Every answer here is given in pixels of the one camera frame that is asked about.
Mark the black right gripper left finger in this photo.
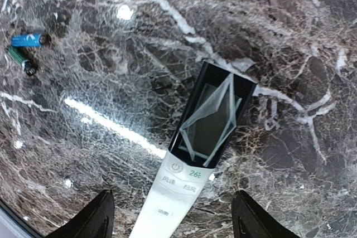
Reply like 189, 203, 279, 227
46, 190, 115, 238

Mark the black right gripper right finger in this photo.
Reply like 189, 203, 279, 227
231, 190, 298, 238

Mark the white remote control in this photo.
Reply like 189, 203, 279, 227
130, 62, 257, 237

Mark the blue AA battery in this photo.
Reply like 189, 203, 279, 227
11, 33, 49, 47

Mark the green AA battery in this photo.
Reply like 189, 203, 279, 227
6, 46, 37, 76

